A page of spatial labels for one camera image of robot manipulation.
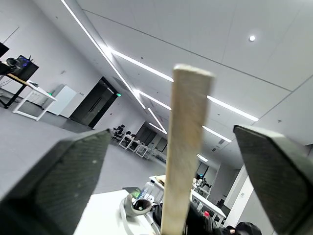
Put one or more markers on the clear plastic bottle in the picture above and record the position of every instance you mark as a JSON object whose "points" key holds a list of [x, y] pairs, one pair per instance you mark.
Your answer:
{"points": [[147, 190]]}

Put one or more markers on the laptop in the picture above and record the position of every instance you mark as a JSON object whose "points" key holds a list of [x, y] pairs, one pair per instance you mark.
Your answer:
{"points": [[132, 191]]}

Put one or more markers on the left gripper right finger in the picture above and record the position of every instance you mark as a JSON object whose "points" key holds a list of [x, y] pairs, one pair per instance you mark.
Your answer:
{"points": [[281, 176]]}

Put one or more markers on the wooden bar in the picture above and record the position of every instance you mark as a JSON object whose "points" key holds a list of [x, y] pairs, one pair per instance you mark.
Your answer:
{"points": [[185, 147]]}

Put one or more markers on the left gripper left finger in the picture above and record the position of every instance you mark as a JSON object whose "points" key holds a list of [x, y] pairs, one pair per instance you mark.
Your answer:
{"points": [[56, 186]]}

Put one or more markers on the white headset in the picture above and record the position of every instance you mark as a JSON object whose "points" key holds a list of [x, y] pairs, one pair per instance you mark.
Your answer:
{"points": [[134, 206]]}

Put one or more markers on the white cabinet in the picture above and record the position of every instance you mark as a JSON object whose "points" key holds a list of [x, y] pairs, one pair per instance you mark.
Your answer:
{"points": [[61, 98]]}

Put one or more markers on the black computer tower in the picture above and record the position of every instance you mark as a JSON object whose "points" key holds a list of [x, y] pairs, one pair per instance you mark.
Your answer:
{"points": [[26, 68]]}

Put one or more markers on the black office chair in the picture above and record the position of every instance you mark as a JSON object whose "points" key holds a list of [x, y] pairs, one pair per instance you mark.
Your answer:
{"points": [[119, 131]]}

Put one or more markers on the black double door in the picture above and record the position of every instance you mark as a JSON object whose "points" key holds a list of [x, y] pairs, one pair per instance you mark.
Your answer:
{"points": [[94, 102]]}

